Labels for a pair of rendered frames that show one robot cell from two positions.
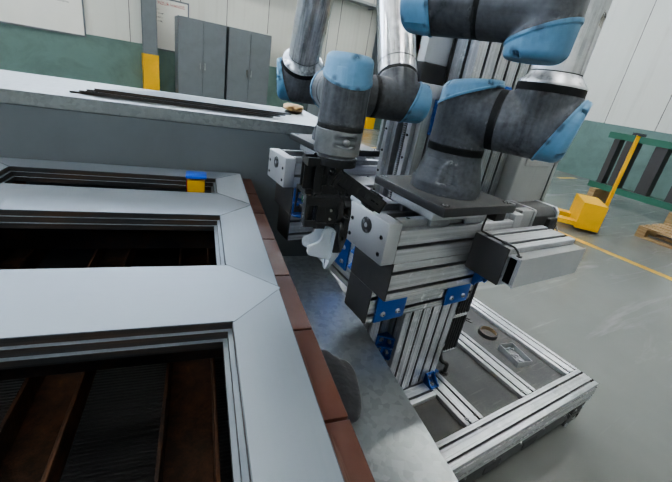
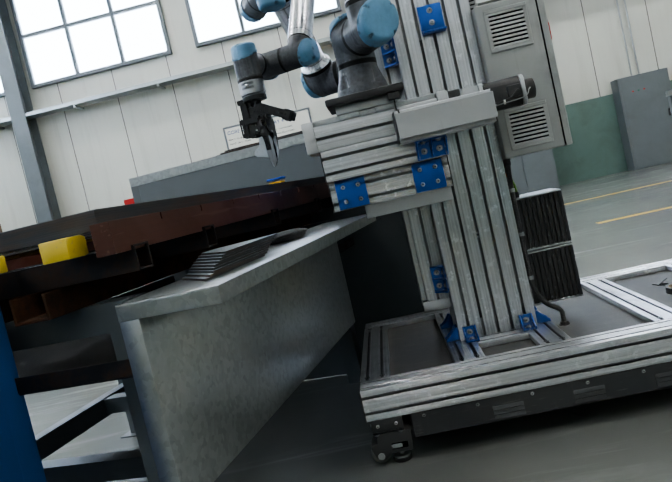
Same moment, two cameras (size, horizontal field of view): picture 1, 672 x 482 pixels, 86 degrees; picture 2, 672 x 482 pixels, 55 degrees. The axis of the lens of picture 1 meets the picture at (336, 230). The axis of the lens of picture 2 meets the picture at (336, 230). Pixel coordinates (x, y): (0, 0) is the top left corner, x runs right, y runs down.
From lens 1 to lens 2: 158 cm
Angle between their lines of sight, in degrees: 42
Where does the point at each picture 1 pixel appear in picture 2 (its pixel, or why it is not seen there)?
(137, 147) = (250, 180)
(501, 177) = (484, 74)
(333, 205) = (254, 121)
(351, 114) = (243, 71)
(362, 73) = (241, 50)
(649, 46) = not seen: outside the picture
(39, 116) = (193, 178)
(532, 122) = (351, 26)
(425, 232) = (336, 124)
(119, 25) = not seen: hidden behind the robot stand
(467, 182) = (355, 81)
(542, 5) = not seen: outside the picture
